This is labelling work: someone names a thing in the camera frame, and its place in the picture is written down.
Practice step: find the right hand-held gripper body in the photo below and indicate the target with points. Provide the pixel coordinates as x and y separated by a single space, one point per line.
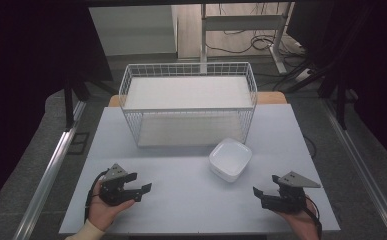
292 196

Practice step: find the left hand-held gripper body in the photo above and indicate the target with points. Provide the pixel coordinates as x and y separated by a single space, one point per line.
112 191

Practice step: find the white square bowl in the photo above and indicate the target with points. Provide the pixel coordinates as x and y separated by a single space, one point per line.
230 159

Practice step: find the person's left hand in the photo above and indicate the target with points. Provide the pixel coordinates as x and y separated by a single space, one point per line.
102 213

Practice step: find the person's right hand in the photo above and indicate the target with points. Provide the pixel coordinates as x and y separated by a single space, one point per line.
302 225

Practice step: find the wooden table under white top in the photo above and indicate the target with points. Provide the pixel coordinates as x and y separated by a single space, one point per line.
271 97

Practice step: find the black metal stand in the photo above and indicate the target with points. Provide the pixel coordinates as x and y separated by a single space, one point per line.
70 103
341 100

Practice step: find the white power strip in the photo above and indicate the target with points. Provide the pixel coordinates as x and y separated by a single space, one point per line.
303 75

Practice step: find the white board panel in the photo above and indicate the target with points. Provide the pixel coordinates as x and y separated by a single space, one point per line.
132 30

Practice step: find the black curtain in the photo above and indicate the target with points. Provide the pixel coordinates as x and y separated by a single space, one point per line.
31 66
374 66

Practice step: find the dark square floor frame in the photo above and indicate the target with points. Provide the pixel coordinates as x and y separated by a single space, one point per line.
78 143

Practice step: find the silver metal floor rail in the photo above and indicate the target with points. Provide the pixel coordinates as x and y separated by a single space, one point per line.
49 173
364 170

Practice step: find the white metal desk frame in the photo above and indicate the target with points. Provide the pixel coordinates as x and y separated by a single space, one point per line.
241 22

